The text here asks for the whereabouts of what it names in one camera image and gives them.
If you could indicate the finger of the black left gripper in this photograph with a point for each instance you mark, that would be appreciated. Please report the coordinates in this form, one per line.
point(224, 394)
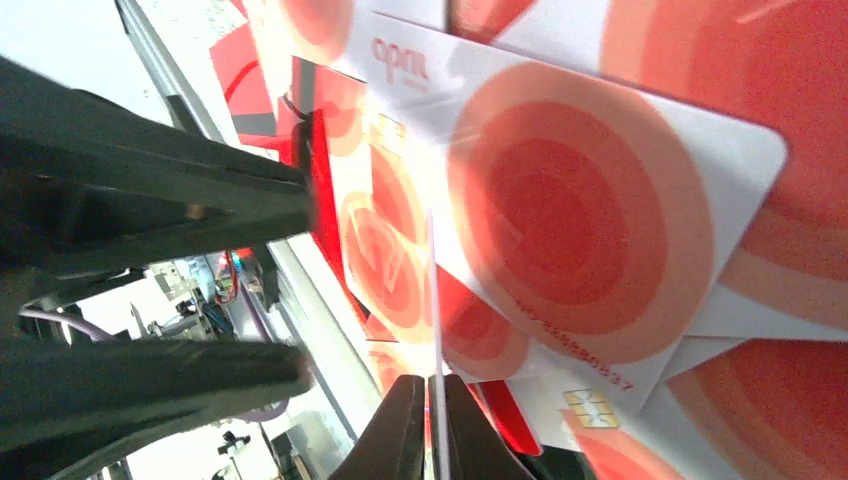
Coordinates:
point(68, 411)
point(88, 186)

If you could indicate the aluminium rail frame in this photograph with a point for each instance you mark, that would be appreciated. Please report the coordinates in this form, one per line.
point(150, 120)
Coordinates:
point(324, 423)

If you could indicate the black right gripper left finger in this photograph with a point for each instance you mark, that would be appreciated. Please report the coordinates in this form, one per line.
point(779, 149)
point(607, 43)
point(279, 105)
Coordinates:
point(392, 445)

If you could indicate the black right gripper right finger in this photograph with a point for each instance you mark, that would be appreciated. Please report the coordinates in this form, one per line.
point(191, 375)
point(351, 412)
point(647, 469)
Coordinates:
point(468, 447)

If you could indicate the pile of red white cards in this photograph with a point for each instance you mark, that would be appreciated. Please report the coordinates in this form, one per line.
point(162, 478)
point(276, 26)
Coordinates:
point(640, 215)

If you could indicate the white red credit card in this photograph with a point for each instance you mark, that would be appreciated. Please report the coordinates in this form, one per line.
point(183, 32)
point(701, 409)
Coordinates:
point(434, 298)

